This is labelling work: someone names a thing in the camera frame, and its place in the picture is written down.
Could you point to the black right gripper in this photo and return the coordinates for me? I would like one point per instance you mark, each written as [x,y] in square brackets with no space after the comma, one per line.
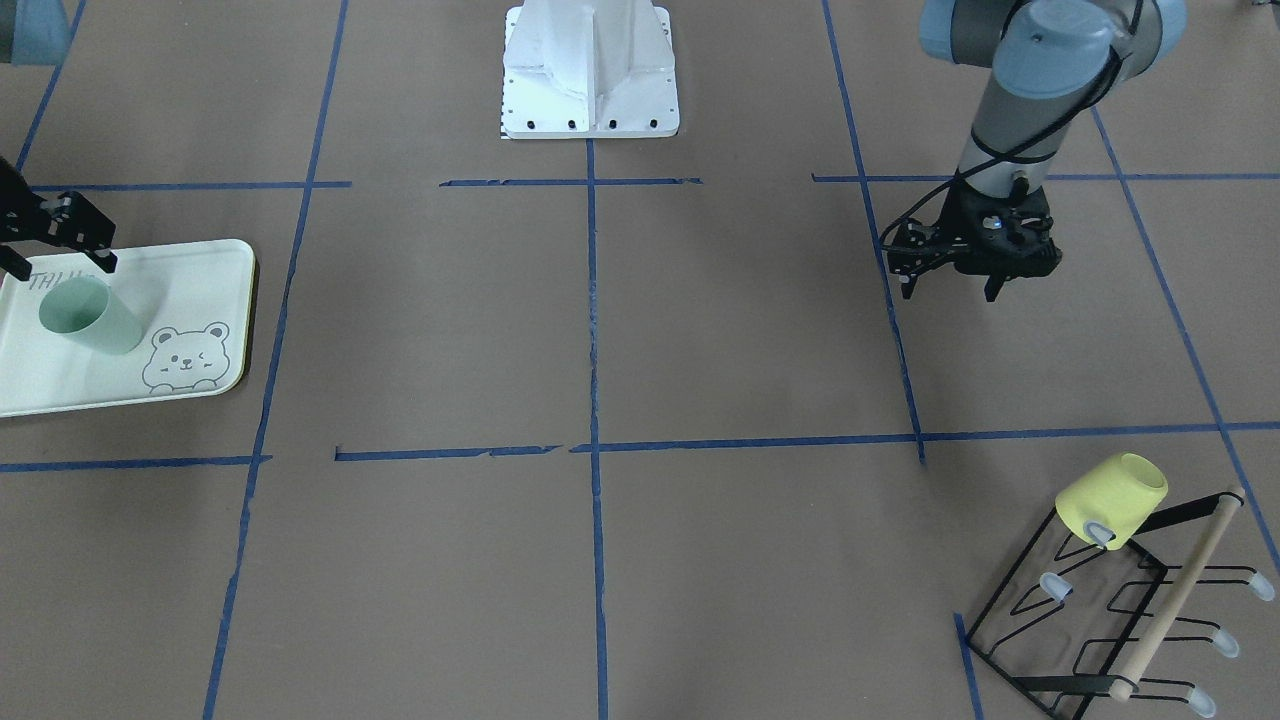
[22,216]

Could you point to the pale green bear tray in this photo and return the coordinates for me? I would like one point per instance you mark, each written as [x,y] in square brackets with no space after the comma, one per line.
[194,301]

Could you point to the yellow cup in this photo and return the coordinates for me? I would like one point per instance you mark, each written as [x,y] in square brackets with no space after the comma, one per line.
[1106,506]

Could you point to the pale green cup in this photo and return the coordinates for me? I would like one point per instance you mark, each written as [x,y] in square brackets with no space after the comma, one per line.
[86,311]

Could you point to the wooden rack handle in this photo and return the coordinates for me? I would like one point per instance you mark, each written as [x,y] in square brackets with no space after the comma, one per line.
[1130,673]

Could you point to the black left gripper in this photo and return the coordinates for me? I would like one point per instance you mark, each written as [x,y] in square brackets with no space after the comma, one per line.
[963,216]

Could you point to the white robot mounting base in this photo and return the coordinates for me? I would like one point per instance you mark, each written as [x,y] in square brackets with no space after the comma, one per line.
[588,69]

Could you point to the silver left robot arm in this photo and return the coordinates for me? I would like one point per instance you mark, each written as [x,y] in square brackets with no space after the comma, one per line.
[1048,62]

